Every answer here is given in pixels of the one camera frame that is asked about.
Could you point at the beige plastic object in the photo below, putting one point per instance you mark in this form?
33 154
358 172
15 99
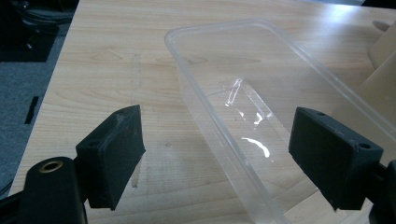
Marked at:
381 68

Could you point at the black strip on floor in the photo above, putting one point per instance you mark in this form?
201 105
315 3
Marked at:
31 109

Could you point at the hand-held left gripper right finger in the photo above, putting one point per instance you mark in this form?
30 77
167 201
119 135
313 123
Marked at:
327 155

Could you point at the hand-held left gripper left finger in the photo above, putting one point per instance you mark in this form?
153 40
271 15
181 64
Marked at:
109 161

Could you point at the clear plastic container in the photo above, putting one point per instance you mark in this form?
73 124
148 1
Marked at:
249 102

